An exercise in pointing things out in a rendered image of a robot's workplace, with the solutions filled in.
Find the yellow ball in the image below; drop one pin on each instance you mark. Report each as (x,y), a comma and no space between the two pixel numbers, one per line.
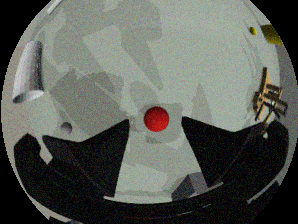
(252,31)

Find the yellow cup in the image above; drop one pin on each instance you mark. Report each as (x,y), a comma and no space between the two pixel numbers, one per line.
(271,35)

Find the red ball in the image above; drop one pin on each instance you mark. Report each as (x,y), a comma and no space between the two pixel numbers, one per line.
(156,119)

